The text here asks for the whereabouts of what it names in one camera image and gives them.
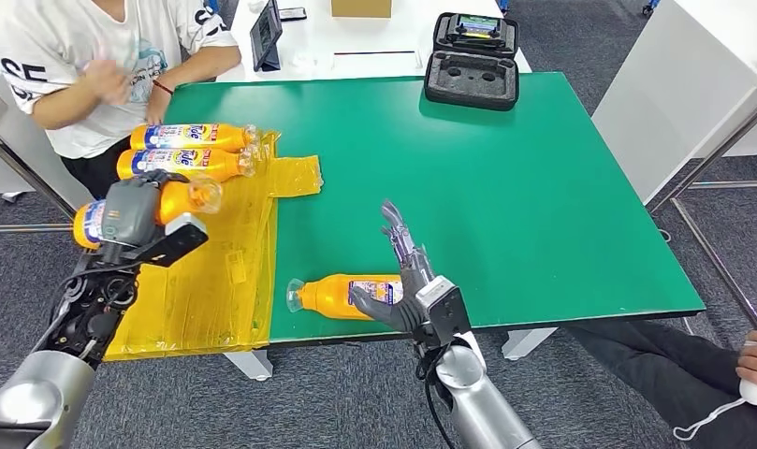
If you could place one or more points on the person's right hand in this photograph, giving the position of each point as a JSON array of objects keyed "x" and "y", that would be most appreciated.
[{"x": 108, "y": 82}]

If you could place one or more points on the person's left hand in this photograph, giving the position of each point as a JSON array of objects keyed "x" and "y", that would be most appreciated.
[{"x": 158, "y": 108}]

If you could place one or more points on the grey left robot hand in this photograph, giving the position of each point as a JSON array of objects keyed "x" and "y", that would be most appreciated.
[{"x": 130, "y": 214}]

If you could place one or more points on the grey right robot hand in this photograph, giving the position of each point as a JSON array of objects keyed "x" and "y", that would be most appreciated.
[{"x": 409, "y": 291}]

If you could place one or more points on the white handheld remote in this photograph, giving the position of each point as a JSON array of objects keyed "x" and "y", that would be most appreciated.
[{"x": 755, "y": 393}]

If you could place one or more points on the orange detergent bottle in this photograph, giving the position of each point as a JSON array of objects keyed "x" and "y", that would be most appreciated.
[
  {"x": 328, "y": 297},
  {"x": 179, "y": 201},
  {"x": 229, "y": 137},
  {"x": 217, "y": 164}
]

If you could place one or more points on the black smartphone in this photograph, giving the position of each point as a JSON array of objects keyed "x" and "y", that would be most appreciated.
[{"x": 292, "y": 13}]

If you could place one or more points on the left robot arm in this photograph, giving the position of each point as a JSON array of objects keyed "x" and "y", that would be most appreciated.
[{"x": 74, "y": 322}]

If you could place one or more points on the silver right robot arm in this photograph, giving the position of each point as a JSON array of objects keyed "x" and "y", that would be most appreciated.
[{"x": 477, "y": 403}]

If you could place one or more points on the person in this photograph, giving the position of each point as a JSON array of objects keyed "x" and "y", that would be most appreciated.
[{"x": 55, "y": 49}]

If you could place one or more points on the black garment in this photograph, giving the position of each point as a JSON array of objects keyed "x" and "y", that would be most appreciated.
[{"x": 675, "y": 372}]

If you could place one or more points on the yellow taped cardboard mat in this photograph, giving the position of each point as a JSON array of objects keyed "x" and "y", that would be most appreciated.
[{"x": 229, "y": 248}]

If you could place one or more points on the white table foot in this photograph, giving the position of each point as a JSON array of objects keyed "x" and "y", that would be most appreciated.
[
  {"x": 527, "y": 344},
  {"x": 250, "y": 365}
]

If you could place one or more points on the black tablet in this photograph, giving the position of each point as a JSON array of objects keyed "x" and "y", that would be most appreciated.
[{"x": 266, "y": 34}]

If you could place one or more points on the crumpled white paper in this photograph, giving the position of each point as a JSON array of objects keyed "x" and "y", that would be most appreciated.
[{"x": 303, "y": 61}]

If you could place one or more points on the black foam-lined case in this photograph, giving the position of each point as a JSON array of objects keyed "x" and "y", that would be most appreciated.
[{"x": 471, "y": 93}]

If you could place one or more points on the white table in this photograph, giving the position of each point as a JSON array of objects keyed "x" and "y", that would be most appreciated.
[{"x": 365, "y": 37}]

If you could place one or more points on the white flat panel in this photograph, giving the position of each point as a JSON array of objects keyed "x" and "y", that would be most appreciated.
[{"x": 378, "y": 66}]

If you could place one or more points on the brown cardboard box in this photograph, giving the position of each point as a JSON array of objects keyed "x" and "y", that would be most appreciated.
[{"x": 361, "y": 8}]

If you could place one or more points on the black handheld controller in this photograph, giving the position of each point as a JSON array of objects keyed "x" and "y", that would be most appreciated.
[{"x": 477, "y": 26}]

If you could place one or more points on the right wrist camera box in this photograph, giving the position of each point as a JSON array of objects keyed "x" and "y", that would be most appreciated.
[{"x": 446, "y": 310}]

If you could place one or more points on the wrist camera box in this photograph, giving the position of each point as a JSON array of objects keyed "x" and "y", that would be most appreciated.
[
  {"x": 446, "y": 310},
  {"x": 173, "y": 238}
]

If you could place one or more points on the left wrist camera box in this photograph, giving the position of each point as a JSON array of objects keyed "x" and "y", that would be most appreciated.
[{"x": 173, "y": 238}]

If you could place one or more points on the steel table frame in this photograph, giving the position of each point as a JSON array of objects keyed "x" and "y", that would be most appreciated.
[
  {"x": 719, "y": 265},
  {"x": 24, "y": 167}
]

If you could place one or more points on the blue frame foot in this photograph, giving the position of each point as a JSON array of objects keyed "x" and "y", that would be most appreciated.
[
  {"x": 505, "y": 6},
  {"x": 213, "y": 5},
  {"x": 651, "y": 7}
]

